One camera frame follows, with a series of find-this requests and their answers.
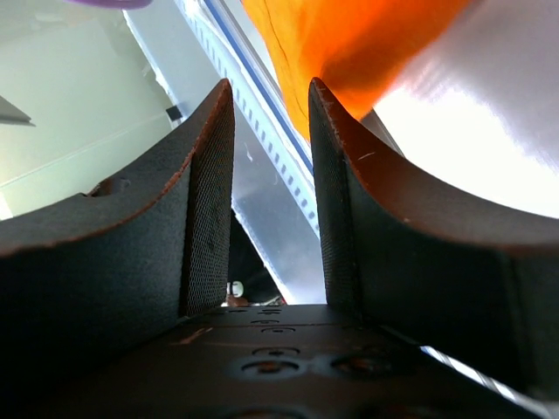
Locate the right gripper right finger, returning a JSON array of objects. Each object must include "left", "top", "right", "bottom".
[{"left": 308, "top": 79, "right": 558, "bottom": 393}]

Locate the white slotted cable duct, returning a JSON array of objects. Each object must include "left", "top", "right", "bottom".
[{"left": 176, "top": 1, "right": 320, "bottom": 235}]

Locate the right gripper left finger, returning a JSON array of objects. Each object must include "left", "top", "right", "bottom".
[{"left": 1, "top": 79, "right": 235, "bottom": 417}]

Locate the orange t shirt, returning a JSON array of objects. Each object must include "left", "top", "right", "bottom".
[{"left": 243, "top": 0, "right": 468, "bottom": 140}]

